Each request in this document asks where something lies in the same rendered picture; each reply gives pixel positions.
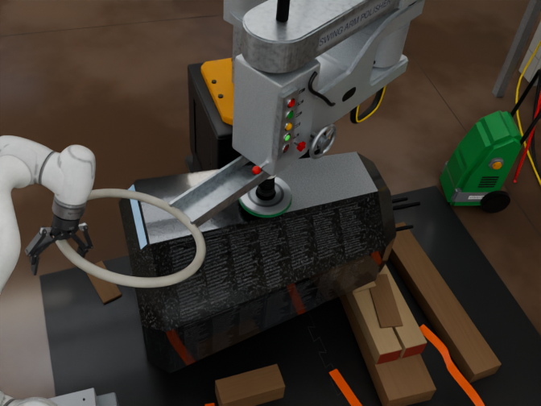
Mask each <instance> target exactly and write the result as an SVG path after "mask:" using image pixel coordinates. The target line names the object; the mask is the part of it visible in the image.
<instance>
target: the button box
mask: <svg viewBox="0 0 541 406"><path fill-rule="evenodd" d="M292 98H294V99H295V104H294V105H293V106H292V107H291V108H288V107H287V103H288V102H289V101H290V100H291V99H292ZM298 99H299V87H297V86H295V87H293V88H291V89H289V90H288V91H287V92H286V93H280V94H278V99H277V107H276V116H275V132H274V140H273V149H272V159H274V160H276V161H278V160H280V159H281V158H283V157H284V156H285V155H286V154H288V153H289V152H290V151H291V149H292V143H293V136H294V130H295V118H296V111H297V105H298ZM290 110H293V112H294V113H293V117H292V118H290V119H288V120H286V116H287V113H288V112H289V111H290ZM289 122H292V127H291V129H290V130H288V131H285V126H286V125H287V124H288V123H289ZM288 133H290V134H291V137H290V138H289V140H288V141H287V142H284V141H283V139H284V137H285V135H286V134H288ZM286 144H289V148H288V150H287V151H286V152H285V153H283V152H282V150H283V147H284V146H285V145H286Z"/></svg>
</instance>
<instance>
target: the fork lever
mask: <svg viewBox="0 0 541 406"><path fill-rule="evenodd" d="M248 162H250V160H249V159H247V158H246V157H245V156H243V155H241V156H239V157H238V158H236V159H235V160H234V161H232V162H231V163H229V164H227V165H225V166H224V167H223V168H221V169H220V170H218V171H217V172H215V173H213V174H212V175H211V176H209V177H207V178H206V179H204V180H202V181H201V182H200V183H199V184H197V185H195V186H194V187H192V188H190V189H189V190H188V191H186V192H185V193H183V194H181V195H180V196H178V197H177V198H176V199H174V200H173V201H170V202H169V203H168V205H169V206H170V207H172V206H175V207H176V208H178V209H180V210H181V211H182V212H184V213H185V214H186V215H188V216H189V217H190V218H191V220H190V224H191V225H193V224H196V225H197V227H199V226H201V225H202V224H204V223H205V222H206V221H208V220H209V219H210V218H212V217H213V216H215V215H216V214H218V213H220V212H221V211H222V210H223V209H225V208H226V207H227V206H229V205H231V204H232V203H234V202H235V201H236V200H237V199H239V198H240V197H242V196H243V195H245V194H246V193H248V192H249V191H250V190H251V189H253V188H255V187H256V186H257V185H259V184H261V183H262V182H263V181H264V180H266V179H267V178H269V177H270V176H271V175H270V174H268V173H267V172H265V171H264V170H262V171H261V172H260V173H259V174H257V175H254V174H252V173H251V172H249V171H248V170H246V169H245V168H244V167H242V166H243V165H245V164H247V163H248Z"/></svg>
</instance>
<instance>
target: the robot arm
mask: <svg viewBox="0 0 541 406"><path fill-rule="evenodd" d="M95 171H96V160H95V156H94V154H93V153H92V152H91V151H90V150H89V149H88V148H87V147H84V146H81V145H71V146H69V147H67V148H65V149H64V150H63V151H62V152H61V153H59V152H56V151H53V150H51V149H49V148H48V147H45V146H44V145H42V144H40V143H37V142H34V141H31V140H29V139H25V138H22V137H18V136H13V135H4V136H1V137H0V294H1V292H2V290H3V288H4V286H5V284H6V282H7V280H8V279H9V277H10V275H11V273H12V271H13V270H14V268H15V266H16V263H17V262H18V259H19V254H20V249H21V240H20V233H19V227H18V223H17V220H16V216H15V212H14V206H13V202H12V199H11V190H12V189H13V188H18V189H20V188H24V187H26V186H28V185H32V184H34V183H36V184H41V185H42V186H44V187H46V188H48V189H50V190H51V191H52V192H54V201H53V205H52V212H53V213H54V214H53V218H52V225H51V226H50V227H44V226H41V227H40V228H39V232H38V234H37V235H36V236H35V237H34V238H33V239H32V241H31V242H30V244H29V245H28V246H27V248H26V249H25V252H26V254H27V256H28V257H30V263H31V271H32V273H33V275H34V276H36V273H37V269H38V265H39V254H40V253H41V252H43V251H44V250H45V249H46V248H47V247H49V246H50V245H51V244H52V243H54V242H56V241H57V240H63V239H69V238H72V239H73V240H74V241H75V242H76V243H77V244H78V245H79V246H78V248H77V254H79V255H80V256H81V257H83V258H84V257H85V254H86V253H87V252H88V251H89V250H88V249H89V248H90V249H93V244H92V241H91V239H90V237H89V233H88V226H87V225H86V223H85V222H82V223H81V224H79V222H80V219H81V217H82V216H83V215H84V212H85V206H86V203H87V199H88V196H89V194H90V193H91V191H92V188H93V183H94V178H95ZM79 229H80V230H81V231H82V232H83V235H84V236H85V240H86V242H87V243H86V244H84V243H83V242H82V241H81V240H80V238H79V237H78V236H77V235H76V234H75V233H76V232H77V231H78V230H79ZM46 235H47V237H46V238H45V236H46ZM52 235H53V236H54V238H53V237H52ZM0 406H59V405H58V404H56V403H55V402H53V401H51V400H49V399H46V398H42V397H31V398H26V399H24V400H21V399H15V398H13V397H10V396H7V395H4V393H3V392H1V391H0Z"/></svg>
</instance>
